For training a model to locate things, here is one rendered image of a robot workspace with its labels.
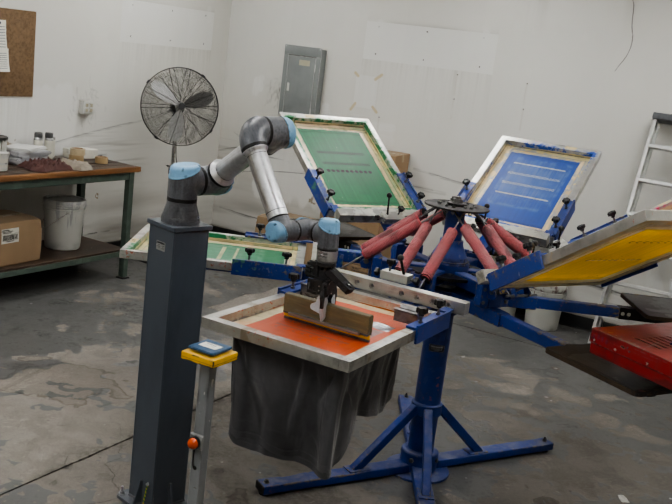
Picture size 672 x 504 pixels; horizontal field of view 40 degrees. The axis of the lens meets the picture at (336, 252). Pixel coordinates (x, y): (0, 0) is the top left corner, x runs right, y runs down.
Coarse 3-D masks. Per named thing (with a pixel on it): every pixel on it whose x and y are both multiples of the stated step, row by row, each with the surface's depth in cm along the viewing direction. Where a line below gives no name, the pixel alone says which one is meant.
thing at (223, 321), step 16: (256, 304) 336; (272, 304) 345; (368, 304) 367; (384, 304) 363; (400, 304) 360; (208, 320) 312; (224, 320) 312; (240, 336) 306; (256, 336) 303; (272, 336) 302; (400, 336) 319; (288, 352) 297; (304, 352) 294; (320, 352) 292; (368, 352) 298; (384, 352) 308; (336, 368) 289; (352, 368) 289
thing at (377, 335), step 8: (368, 312) 357; (376, 312) 358; (376, 320) 347; (384, 320) 349; (392, 320) 350; (400, 328) 341; (304, 336) 318; (376, 336) 328; (384, 336) 329; (312, 344) 310; (320, 344) 311; (328, 344) 312; (352, 344) 316; (360, 344) 317; (368, 344) 318; (336, 352) 305; (344, 352) 306; (352, 352) 307
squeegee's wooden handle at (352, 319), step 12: (288, 300) 333; (300, 300) 330; (312, 300) 328; (300, 312) 331; (312, 312) 328; (336, 312) 323; (348, 312) 320; (360, 312) 319; (336, 324) 324; (348, 324) 321; (360, 324) 318; (372, 324) 319
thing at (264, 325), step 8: (336, 304) 362; (344, 304) 364; (264, 320) 330; (272, 320) 331; (280, 320) 333; (256, 328) 320; (264, 328) 321; (272, 328) 322; (280, 336) 315; (288, 336) 316; (296, 336) 317
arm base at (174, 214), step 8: (168, 200) 354; (176, 200) 352; (184, 200) 352; (192, 200) 354; (168, 208) 354; (176, 208) 352; (184, 208) 353; (192, 208) 355; (168, 216) 353; (176, 216) 353; (184, 216) 353; (192, 216) 355; (176, 224) 352; (184, 224) 353; (192, 224) 355
